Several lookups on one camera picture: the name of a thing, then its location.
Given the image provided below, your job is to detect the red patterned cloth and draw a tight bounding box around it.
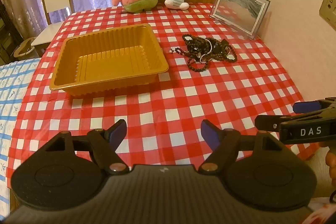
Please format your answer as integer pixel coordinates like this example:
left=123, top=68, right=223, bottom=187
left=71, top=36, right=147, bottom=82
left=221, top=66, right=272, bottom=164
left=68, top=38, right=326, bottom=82
left=302, top=200, right=336, bottom=224

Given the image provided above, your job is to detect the black bag with handle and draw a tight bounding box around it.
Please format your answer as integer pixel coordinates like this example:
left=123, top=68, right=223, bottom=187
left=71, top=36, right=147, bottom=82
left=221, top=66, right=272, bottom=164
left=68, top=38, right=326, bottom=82
left=0, top=0, right=22, bottom=65

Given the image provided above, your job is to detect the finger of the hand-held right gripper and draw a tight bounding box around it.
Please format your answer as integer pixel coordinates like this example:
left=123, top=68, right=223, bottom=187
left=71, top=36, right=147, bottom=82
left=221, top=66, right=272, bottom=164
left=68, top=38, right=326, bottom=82
left=255, top=114, right=292, bottom=132
left=293, top=97, right=336, bottom=114

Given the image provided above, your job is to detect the blue white checked bedsheet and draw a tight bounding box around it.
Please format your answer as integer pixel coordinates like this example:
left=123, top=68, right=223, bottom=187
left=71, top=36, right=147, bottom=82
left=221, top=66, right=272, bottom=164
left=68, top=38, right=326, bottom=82
left=0, top=58, right=43, bottom=214

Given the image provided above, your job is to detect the clear acrylic picture frame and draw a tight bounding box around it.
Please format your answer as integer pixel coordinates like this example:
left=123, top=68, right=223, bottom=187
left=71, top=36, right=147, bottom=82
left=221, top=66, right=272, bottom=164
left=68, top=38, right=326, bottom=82
left=209, top=0, right=271, bottom=40

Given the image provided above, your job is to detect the gold plastic tray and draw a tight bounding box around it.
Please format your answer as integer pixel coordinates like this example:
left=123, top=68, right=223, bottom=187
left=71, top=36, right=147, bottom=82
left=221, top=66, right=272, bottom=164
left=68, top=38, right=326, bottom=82
left=49, top=24, right=169, bottom=97

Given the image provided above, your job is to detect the white wooden chair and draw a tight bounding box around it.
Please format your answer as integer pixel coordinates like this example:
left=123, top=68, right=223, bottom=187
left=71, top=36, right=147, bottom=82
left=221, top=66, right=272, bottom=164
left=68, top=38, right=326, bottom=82
left=31, top=0, right=75, bottom=56

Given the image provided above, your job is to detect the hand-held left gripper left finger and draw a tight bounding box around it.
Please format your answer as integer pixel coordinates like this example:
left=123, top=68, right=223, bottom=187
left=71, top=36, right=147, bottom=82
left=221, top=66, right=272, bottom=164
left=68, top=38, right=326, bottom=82
left=37, top=119, right=130, bottom=175

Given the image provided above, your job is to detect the person's right hand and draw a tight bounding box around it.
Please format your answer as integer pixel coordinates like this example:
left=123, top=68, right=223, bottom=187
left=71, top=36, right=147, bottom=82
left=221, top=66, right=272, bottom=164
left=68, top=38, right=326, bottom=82
left=325, top=148, right=336, bottom=188

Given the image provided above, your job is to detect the beige wall socket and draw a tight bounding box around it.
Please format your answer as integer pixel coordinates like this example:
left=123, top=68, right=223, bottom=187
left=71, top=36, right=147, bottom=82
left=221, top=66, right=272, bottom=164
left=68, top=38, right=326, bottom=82
left=319, top=0, right=336, bottom=25

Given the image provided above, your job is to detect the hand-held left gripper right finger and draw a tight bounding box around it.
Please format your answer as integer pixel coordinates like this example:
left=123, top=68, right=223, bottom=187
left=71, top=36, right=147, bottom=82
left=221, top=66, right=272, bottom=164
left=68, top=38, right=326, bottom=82
left=198, top=120, right=292, bottom=172

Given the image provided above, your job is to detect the woven basket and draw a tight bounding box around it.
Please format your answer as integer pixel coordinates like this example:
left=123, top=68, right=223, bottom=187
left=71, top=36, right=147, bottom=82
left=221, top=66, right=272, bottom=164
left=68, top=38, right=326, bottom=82
left=13, top=36, right=36, bottom=60

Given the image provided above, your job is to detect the red white checkered tablecloth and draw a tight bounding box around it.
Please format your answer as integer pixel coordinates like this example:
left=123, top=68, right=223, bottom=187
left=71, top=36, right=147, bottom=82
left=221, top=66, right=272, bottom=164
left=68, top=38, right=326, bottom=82
left=7, top=2, right=315, bottom=203

